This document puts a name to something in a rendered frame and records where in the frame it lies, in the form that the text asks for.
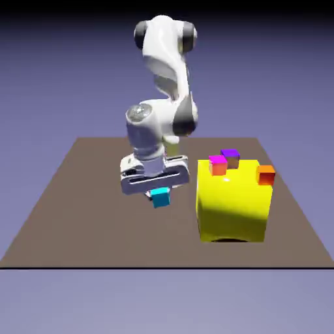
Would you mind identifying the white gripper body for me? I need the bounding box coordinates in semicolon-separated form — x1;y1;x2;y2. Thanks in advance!
120;155;190;196

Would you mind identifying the small cyan cube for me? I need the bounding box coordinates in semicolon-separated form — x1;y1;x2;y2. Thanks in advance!
149;187;172;209

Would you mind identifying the small magenta cube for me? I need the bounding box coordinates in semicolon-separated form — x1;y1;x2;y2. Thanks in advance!
208;155;228;177

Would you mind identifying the small purple cube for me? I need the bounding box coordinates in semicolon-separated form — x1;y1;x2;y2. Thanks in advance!
219;148;241;170

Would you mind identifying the small orange cube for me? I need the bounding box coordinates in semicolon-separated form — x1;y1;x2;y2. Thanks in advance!
256;164;277;187

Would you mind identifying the large yellow box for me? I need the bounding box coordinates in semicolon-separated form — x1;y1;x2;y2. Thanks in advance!
196;158;274;244

